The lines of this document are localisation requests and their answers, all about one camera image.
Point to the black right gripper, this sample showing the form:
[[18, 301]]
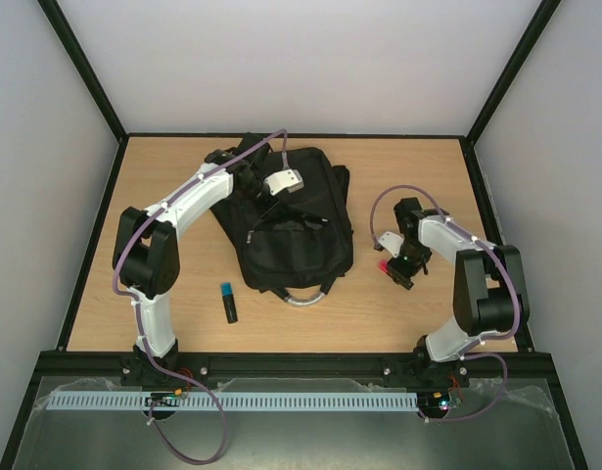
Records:
[[404, 273]]

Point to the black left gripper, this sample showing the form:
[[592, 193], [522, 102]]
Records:
[[263, 211]]

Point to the black student backpack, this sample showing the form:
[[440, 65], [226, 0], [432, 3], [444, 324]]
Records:
[[300, 257]]

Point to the blue black highlighter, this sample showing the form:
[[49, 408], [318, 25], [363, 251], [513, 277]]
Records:
[[229, 305]]

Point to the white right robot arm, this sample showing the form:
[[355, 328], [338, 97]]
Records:
[[489, 290]]

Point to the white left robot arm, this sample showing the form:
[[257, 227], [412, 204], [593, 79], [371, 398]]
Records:
[[146, 257]]

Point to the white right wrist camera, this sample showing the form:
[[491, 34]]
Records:
[[390, 242]]

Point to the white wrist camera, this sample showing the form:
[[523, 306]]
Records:
[[390, 242], [287, 179]]

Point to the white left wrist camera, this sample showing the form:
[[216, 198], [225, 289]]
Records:
[[287, 179]]

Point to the black aluminium frame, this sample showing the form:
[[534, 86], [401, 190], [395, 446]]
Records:
[[526, 362]]

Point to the light blue cable duct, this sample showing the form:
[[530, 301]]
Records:
[[234, 401]]

